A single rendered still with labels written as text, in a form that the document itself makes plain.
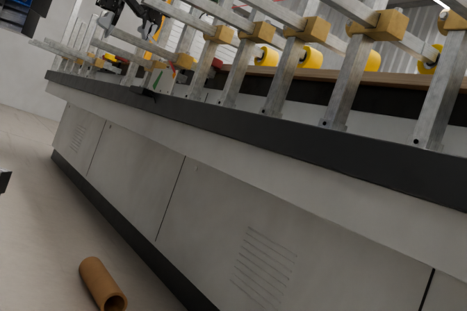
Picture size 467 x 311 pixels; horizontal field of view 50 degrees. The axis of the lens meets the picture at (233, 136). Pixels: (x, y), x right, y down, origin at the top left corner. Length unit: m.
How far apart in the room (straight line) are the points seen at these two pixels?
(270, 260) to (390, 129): 0.52
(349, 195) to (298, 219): 0.43
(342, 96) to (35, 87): 8.64
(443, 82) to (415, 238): 0.27
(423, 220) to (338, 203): 0.21
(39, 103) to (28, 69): 0.63
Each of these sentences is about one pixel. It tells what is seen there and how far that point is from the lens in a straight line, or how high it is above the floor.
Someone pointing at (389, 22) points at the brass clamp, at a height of 0.94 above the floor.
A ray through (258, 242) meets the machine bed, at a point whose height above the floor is 0.35.
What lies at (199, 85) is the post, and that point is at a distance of 1.75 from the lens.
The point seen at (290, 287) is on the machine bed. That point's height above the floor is 0.30.
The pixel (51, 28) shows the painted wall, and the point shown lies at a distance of 9.58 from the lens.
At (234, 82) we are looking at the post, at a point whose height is 0.78.
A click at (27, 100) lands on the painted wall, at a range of 9.54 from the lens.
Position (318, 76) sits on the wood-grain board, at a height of 0.88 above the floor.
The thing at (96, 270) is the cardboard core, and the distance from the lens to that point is 1.75.
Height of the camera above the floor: 0.59
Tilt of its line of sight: 1 degrees up
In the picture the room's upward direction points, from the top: 19 degrees clockwise
